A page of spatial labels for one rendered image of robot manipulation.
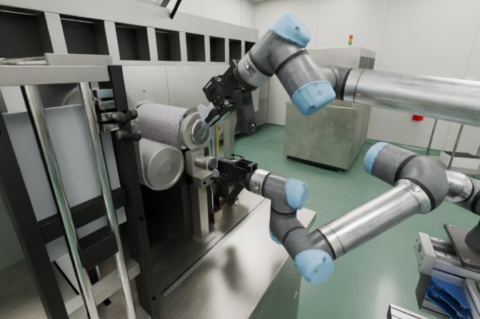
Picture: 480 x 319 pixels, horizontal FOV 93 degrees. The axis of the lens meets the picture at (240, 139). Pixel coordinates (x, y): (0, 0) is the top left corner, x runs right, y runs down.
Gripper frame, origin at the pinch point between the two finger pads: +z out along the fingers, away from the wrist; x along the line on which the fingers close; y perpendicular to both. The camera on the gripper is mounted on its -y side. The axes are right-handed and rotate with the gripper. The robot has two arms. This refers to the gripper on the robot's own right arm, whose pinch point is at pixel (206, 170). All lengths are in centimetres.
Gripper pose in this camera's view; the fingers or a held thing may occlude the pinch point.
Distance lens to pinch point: 81.2
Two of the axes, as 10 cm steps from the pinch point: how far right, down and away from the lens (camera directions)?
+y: 0.0, -9.5, -3.1
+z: -8.1, -1.8, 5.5
